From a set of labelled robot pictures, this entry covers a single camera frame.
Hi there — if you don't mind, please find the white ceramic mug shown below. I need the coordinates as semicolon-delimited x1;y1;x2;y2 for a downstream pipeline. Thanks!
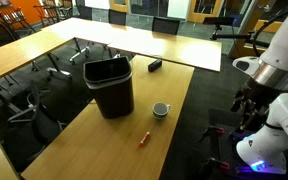
151;101;172;120

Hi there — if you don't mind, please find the small black speaker box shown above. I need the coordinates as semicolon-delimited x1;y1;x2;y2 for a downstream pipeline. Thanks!
147;59;163;73

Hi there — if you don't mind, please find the black plastic trash bin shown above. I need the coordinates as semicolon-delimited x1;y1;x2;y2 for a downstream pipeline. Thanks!
82;55;135;120

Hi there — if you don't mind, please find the long light wood conference table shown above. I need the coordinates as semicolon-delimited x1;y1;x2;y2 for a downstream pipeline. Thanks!
41;17;223;73

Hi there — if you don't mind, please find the orange marker pen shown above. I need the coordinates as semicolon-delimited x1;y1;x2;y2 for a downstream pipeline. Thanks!
137;131;151;149

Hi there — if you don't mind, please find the dark robot mounting stand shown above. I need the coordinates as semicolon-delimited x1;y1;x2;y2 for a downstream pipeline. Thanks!
197;107;288;180

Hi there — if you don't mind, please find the black rolling office chair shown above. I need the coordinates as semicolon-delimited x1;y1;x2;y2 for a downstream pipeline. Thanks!
6;80;69;162

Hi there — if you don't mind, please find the light wood side table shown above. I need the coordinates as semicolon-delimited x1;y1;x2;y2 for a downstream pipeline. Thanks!
0;30;76;88

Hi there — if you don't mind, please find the black clamp with red handle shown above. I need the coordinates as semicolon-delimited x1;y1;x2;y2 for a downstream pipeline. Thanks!
198;125;226;145
198;157;231;175

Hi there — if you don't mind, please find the black camera on stand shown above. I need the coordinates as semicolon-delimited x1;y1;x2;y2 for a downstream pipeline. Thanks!
202;16;272;48

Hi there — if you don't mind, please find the wooden frame chair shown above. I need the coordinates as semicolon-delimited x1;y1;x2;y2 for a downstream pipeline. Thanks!
33;3;62;28
0;3;37;35

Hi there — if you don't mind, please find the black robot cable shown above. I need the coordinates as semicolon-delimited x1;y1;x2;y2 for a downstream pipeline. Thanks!
251;5;288;58

